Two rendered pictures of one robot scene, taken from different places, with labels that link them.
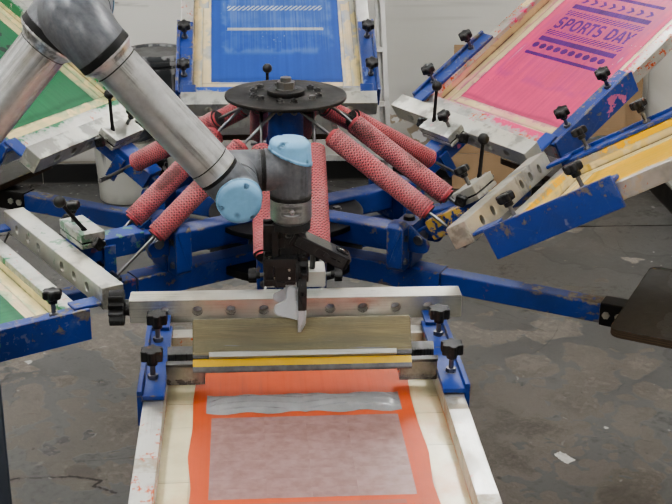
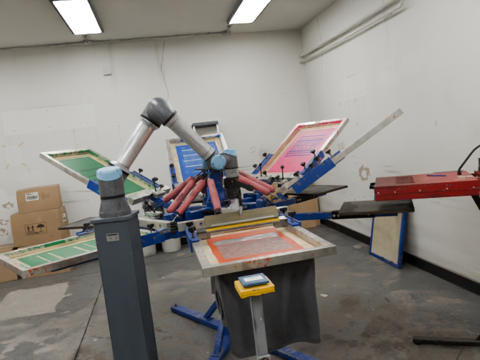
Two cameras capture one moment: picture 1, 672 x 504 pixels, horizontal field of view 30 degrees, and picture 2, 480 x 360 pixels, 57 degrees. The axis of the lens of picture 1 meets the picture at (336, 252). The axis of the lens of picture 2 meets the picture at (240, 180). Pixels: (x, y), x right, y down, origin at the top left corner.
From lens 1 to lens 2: 0.68 m
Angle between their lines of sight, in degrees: 17
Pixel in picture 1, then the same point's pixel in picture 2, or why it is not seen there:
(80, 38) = (163, 111)
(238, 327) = (219, 216)
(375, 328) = (265, 211)
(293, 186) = (232, 163)
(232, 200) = (216, 161)
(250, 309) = not seen: hidden behind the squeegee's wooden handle
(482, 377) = not seen: hidden behind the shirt
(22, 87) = (142, 137)
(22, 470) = not seen: hidden behind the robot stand
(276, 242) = (228, 183)
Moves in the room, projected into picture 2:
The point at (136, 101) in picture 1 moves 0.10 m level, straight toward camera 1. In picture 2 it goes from (182, 131) to (185, 130)
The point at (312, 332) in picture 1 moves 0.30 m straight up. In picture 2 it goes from (244, 214) to (238, 160)
